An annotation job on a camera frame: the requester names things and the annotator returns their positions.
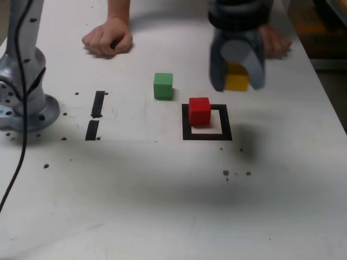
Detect green cube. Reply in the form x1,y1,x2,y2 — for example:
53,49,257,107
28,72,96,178
153,73,174,100

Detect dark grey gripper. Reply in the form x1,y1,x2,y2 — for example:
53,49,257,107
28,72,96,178
208,29,266,92

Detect yellow cube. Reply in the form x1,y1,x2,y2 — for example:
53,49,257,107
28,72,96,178
224,61,250,92

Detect brown cardboard box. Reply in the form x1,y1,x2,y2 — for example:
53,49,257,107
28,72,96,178
283,0,347,59

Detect red cube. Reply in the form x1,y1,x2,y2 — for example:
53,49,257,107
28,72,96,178
188,97,212,127

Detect black tape square outline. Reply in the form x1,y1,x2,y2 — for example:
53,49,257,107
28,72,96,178
181,103,233,141

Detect black tape strip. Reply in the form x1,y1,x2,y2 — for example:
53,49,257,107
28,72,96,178
85,90,106,141

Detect person's right hand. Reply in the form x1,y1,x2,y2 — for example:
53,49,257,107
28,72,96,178
81,17,133,57

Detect person's left hand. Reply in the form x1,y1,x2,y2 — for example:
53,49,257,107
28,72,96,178
260,24,293,59

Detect grey metal rail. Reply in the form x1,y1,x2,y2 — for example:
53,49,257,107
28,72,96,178
310,58,347,72

